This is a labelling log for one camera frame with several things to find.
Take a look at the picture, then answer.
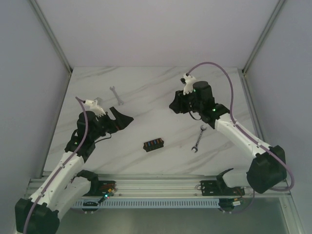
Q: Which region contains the small silver wrench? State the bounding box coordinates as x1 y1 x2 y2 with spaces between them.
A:
110 86 124 105

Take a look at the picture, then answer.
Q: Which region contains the slotted cable duct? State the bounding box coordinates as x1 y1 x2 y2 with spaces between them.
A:
71 198 220 209

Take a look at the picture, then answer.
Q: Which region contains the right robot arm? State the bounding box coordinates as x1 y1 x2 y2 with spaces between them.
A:
169 81 287 195

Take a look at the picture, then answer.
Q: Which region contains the silver combination wrench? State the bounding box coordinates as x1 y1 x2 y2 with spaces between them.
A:
191 125 207 153

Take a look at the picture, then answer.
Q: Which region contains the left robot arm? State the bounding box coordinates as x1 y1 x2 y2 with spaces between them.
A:
15 107 134 234

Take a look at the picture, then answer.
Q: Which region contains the left aluminium frame post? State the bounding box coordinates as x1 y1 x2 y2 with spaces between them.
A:
28 0 73 74

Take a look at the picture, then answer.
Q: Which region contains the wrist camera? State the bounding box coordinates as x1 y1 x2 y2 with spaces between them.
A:
180 74 196 95
83 98 107 117

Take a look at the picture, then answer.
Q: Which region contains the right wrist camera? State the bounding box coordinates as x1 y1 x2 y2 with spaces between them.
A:
180 74 196 95

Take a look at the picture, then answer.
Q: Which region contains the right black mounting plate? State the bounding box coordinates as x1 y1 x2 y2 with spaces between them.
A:
200 180 245 196

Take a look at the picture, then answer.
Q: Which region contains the black fuse box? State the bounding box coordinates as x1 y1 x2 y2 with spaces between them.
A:
143 138 164 152

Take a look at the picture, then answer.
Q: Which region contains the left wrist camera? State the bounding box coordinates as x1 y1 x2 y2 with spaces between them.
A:
83 98 107 117

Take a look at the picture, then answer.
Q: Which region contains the black mounting plate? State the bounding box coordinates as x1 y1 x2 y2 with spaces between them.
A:
83 180 116 196
200 180 245 196

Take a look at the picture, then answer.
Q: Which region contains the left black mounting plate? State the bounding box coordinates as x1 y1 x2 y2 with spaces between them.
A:
83 180 116 196

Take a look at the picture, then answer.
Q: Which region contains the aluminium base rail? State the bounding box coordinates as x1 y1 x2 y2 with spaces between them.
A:
24 172 291 198

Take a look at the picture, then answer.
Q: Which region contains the right aluminium frame post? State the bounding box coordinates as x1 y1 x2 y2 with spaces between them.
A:
242 0 287 75

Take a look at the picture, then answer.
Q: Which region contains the aluminium frame post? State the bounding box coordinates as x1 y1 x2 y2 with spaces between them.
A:
242 0 287 75
28 0 73 74

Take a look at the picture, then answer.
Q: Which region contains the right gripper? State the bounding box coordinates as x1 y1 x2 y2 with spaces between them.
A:
169 87 202 114

